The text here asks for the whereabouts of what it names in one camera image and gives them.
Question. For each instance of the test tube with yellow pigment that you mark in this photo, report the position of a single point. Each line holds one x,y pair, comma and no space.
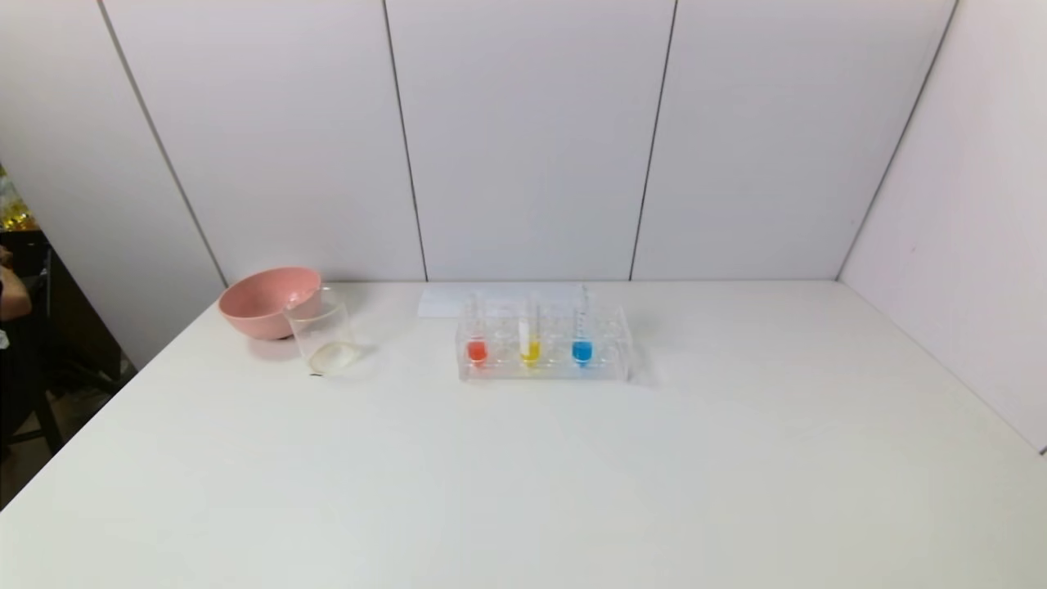
531,352

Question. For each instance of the test tube with red pigment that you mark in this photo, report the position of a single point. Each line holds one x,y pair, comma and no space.
477,352

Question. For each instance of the person forearm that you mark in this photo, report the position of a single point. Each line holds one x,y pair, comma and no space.
12,298

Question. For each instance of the white paper sheet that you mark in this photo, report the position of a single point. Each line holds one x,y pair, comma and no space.
442,301

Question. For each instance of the clear plastic test tube rack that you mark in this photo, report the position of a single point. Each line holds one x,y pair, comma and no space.
605,364

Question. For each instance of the golden yellow objects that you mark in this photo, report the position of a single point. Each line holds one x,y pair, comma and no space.
15,213

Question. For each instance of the test tube with blue pigment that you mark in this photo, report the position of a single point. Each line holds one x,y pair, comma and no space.
581,352

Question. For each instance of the clear glass beaker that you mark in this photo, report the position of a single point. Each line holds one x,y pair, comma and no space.
327,356

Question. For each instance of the pink bowl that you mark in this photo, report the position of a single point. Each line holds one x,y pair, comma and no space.
262,298

